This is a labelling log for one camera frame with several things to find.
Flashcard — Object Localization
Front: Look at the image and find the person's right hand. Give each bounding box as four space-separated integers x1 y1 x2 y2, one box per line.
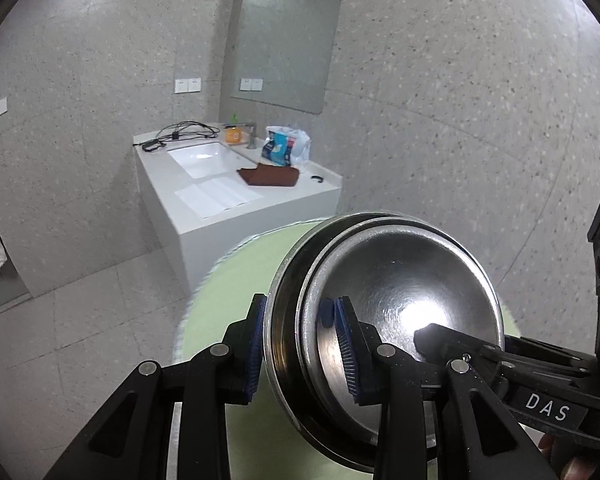
539 432 600 480

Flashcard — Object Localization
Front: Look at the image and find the brown cloth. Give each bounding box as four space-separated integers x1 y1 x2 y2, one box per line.
236 162 301 188

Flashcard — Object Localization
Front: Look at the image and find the black cable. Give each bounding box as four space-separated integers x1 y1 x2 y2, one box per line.
132 121 221 151

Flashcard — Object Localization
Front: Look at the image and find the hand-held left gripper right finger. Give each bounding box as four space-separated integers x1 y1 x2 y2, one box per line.
334 296 561 480

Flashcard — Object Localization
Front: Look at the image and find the metal faucet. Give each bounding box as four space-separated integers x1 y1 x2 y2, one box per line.
225 120 259 150

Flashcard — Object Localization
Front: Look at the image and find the orange soap bottle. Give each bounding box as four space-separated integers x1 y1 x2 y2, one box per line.
224 112 244 144

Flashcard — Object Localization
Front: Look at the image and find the green lace tablecloth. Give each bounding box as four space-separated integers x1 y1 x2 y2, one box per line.
172 220 523 480

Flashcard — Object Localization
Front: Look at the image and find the wall mirror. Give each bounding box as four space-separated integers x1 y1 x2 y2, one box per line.
230 0 348 116

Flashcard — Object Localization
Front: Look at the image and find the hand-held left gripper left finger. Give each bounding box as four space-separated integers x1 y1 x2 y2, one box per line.
42 292 269 480

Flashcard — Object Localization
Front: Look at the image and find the white sink counter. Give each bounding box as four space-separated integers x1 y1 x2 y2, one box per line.
132 119 342 293

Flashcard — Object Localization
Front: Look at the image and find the clear plastic bag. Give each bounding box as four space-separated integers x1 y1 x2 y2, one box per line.
261 126 311 167

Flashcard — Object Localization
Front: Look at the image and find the small steel bowl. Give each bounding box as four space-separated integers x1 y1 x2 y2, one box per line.
297 216 505 441

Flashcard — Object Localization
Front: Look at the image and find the medium steel bowl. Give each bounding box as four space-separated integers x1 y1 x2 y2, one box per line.
262 210 506 473

